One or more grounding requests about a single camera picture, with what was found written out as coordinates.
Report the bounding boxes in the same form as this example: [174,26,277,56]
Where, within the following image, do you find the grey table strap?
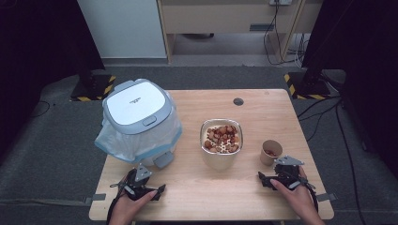
[315,192,339,203]
[83,193,107,206]

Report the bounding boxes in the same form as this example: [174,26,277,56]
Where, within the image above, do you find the white cabinet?
[77,0,168,60]

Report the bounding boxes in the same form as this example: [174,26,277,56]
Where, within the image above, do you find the light wooden desk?
[157,0,324,65]

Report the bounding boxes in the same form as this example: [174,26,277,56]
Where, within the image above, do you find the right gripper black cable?
[299,177,320,214]

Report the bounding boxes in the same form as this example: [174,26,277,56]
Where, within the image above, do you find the white grey pedal trash bin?
[101,78,176,170]

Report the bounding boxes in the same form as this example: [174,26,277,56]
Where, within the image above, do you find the brown paper cup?
[259,139,283,167]

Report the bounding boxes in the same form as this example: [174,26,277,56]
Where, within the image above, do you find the metal food container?
[199,118,244,172]

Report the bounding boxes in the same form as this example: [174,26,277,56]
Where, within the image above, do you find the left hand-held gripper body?
[110,163,158,201]

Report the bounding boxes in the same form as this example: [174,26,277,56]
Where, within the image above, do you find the thin black floor cable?
[30,100,52,119]

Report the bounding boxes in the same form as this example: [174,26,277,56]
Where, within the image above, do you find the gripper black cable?
[106,184,126,225]
[299,177,320,214]

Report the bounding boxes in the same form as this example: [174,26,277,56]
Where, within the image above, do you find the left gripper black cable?
[106,184,126,225]

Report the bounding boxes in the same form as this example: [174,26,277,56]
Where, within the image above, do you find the black curtain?
[301,0,398,181]
[0,0,106,163]

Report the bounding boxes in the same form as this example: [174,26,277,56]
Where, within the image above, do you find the striped black stand base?
[69,73,117,103]
[283,70,333,101]

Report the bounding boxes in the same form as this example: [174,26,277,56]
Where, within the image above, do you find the black floor cables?
[296,96,368,225]

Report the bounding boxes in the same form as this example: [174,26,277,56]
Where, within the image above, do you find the brown nuts and dried fruit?
[204,125,241,154]

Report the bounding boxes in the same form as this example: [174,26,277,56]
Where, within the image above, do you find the person's left hand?
[109,189,160,223]

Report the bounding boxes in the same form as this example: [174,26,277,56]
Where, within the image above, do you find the person's right hand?
[269,167,317,219]

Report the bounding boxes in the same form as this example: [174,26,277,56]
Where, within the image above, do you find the black hanging cables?
[263,0,311,68]

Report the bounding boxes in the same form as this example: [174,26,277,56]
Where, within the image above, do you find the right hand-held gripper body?
[273,155,310,190]

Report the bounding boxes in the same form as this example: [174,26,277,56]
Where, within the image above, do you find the translucent white bin liner bag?
[94,93,183,164]

